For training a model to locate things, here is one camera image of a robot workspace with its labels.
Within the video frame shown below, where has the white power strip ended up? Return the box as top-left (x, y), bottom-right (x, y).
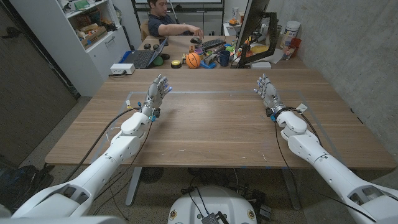
top-left (109, 63), bottom-right (136, 75)

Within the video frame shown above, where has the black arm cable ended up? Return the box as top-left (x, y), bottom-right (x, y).
top-left (272, 119), bottom-right (379, 223)
top-left (62, 107), bottom-right (141, 184)

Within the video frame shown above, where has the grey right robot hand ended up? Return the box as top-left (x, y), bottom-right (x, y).
top-left (253, 73), bottom-right (287, 117)

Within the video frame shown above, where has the open dark laptop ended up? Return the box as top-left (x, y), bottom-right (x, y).
top-left (119, 36), bottom-right (169, 70)

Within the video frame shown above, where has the grey table leg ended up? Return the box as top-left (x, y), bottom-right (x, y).
top-left (125, 166), bottom-right (143, 207)
top-left (280, 167), bottom-right (302, 211)

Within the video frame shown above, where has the red cup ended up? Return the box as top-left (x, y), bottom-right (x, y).
top-left (288, 37), bottom-right (302, 59)

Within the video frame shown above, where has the person in dark shirt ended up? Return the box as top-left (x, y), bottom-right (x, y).
top-left (146, 0), bottom-right (205, 40)

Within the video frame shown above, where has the black door handle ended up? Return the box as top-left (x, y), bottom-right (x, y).
top-left (1, 26), bottom-right (22, 40)

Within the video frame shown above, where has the cardboard box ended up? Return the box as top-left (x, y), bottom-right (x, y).
top-left (80, 26), bottom-right (108, 50)

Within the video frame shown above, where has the black keyboard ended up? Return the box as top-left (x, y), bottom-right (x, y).
top-left (195, 38), bottom-right (226, 50)

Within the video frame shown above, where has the orange mini basketball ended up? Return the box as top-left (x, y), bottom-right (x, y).
top-left (185, 52), bottom-right (201, 70)

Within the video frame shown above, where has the black bag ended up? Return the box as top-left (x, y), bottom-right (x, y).
top-left (0, 164), bottom-right (55, 214)

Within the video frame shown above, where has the blue toy block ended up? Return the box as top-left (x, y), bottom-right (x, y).
top-left (200, 60), bottom-right (218, 70)

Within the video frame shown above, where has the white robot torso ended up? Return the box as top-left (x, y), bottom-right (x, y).
top-left (167, 185), bottom-right (258, 224)

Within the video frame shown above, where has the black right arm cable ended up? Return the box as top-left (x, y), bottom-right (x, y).
top-left (272, 119), bottom-right (379, 223)

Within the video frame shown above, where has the dark blue mug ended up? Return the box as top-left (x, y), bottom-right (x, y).
top-left (217, 49), bottom-right (231, 67)

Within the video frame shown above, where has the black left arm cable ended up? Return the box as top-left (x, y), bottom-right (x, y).
top-left (62, 107), bottom-right (141, 184)

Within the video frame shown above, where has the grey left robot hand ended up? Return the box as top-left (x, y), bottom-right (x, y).
top-left (141, 73), bottom-right (173, 118)

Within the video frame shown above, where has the white shelf cabinet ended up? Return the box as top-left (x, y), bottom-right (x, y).
top-left (9, 0), bottom-right (131, 97)

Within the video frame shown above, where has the black monitor stand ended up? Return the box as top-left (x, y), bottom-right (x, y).
top-left (236, 11), bottom-right (278, 68)

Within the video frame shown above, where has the white plastic tub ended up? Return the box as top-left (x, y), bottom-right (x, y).
top-left (279, 21), bottom-right (302, 49)

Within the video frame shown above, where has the black computer monitor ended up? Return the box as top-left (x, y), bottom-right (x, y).
top-left (234, 0), bottom-right (271, 52)

